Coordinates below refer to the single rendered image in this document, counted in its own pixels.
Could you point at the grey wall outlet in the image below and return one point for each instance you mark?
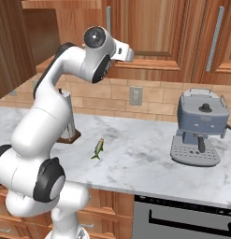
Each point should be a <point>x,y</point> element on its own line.
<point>136,95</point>

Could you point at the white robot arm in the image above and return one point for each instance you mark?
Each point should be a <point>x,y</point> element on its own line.
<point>42,124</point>

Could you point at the steel dishwasher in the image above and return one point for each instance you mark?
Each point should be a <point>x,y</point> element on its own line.
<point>182,217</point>

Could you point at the grey espresso coffee machine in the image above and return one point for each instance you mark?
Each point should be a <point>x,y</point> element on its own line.
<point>198,124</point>

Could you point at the wooden drawer front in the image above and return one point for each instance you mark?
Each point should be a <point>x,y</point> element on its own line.
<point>4,222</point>
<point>101,222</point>

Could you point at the tall wooden cabinet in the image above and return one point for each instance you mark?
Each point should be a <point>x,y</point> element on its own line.
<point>9,46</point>

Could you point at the grey cylinder on wooden base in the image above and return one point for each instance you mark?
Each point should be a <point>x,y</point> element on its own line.
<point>71,129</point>

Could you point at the wooden wall cabinet door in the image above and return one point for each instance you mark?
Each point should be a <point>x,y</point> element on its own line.
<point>76,21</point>
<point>151,28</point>
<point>227,37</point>

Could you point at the green raw fish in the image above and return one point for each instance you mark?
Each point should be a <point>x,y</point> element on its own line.
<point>98,149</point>

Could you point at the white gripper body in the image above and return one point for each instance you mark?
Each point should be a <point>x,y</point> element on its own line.
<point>129,54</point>

